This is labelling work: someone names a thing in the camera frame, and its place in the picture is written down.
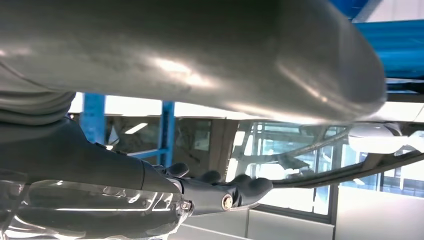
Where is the blue metal shelf rack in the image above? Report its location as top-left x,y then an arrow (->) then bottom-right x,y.
79,0 -> 424,168

